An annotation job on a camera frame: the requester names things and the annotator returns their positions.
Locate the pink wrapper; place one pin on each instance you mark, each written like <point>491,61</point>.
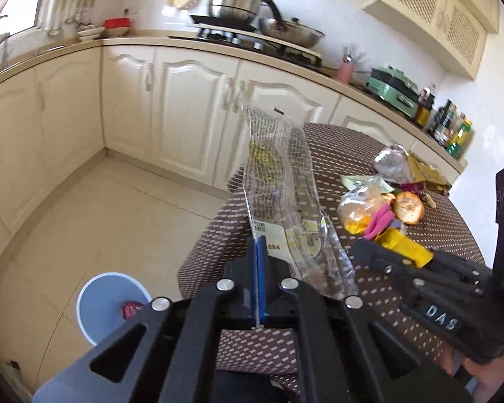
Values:
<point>380,222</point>

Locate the clear bag of orange peels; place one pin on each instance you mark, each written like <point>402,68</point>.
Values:
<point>361,208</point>

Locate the gold snack packet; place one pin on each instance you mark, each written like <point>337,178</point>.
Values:
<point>430,174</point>

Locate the clear plastic wrapper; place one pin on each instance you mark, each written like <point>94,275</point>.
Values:
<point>277,176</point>

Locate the red crumpled wrapper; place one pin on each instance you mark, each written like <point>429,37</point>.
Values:
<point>132,310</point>

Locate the orange peel half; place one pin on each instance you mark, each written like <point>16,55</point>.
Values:
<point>408,208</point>

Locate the steel wok with lid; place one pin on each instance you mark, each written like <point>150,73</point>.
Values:
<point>292,31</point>

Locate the green labelled bottle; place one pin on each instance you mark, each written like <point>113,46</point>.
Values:
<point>460,138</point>

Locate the white plates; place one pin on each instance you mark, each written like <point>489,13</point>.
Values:
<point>91,33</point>

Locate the pink utensil holder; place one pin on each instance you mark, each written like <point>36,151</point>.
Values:
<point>346,69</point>

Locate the cream base cabinets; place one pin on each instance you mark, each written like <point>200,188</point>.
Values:
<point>180,109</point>

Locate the beige kitchen countertop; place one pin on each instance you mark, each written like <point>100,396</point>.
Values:
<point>151,37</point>

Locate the yellow wrapper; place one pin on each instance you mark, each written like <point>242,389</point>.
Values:
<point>407,248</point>

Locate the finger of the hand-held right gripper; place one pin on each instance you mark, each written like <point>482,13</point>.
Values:
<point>378,260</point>
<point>466,269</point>

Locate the red bowl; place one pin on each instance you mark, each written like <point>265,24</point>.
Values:
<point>117,26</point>

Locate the gas stove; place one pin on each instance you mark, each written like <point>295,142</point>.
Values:
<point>273,48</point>

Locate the stainless steel steamer pot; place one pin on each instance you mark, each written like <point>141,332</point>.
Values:
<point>235,0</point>

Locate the crumpled clear plastic bag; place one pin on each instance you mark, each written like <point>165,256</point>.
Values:
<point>391,163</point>

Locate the person's right hand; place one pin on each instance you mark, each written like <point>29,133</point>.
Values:
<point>462,369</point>

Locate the dark sauce bottle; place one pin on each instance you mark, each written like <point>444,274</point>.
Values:
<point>425,109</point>

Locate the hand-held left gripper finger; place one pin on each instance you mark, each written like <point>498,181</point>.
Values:
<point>254,279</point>
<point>263,285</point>

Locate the round table with brown cloth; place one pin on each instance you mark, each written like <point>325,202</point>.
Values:
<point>353,151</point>

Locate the pale green paper scrap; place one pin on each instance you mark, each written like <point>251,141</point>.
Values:
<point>353,181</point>

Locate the light blue trash bin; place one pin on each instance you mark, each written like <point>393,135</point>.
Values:
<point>105,306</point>

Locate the cream lattice wall cabinet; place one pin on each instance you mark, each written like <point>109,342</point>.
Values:
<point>437,8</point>

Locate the green electric cooker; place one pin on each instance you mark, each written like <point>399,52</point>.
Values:
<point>392,90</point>

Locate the purple wrapper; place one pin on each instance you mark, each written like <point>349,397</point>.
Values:
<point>413,187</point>

